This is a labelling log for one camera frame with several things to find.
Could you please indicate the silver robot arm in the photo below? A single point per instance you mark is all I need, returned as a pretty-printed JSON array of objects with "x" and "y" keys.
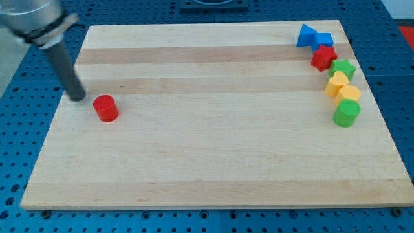
[{"x": 43, "y": 23}]

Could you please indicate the yellow heart block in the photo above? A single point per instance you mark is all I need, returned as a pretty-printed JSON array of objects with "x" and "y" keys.
[{"x": 335, "y": 83}]

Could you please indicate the wooden board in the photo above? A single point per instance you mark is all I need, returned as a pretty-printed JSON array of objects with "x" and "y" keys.
[{"x": 212, "y": 116}]

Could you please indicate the green cylinder block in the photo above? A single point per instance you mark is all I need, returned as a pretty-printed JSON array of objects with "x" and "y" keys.
[{"x": 346, "y": 113}]

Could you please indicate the red star block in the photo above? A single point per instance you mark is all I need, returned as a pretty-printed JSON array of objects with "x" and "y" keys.
[{"x": 323, "y": 57}]

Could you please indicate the yellow hexagon block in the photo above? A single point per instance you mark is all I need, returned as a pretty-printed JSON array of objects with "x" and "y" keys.
[{"x": 347, "y": 92}]

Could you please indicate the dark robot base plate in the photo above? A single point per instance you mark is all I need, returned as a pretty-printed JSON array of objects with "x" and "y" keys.
[{"x": 193, "y": 5}]

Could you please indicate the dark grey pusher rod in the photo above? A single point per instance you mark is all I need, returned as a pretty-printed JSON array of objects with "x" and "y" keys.
[{"x": 61, "y": 61}]

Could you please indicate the red cylinder block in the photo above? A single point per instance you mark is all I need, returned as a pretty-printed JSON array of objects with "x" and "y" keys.
[{"x": 106, "y": 108}]

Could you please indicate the green star block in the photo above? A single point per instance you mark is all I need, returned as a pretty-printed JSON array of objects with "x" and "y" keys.
[{"x": 343, "y": 66}]

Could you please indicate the blue triangle block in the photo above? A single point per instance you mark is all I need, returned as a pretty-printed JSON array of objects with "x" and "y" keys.
[{"x": 306, "y": 36}]

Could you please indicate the blue cube block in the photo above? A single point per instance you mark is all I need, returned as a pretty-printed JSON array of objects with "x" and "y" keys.
[{"x": 321, "y": 39}]

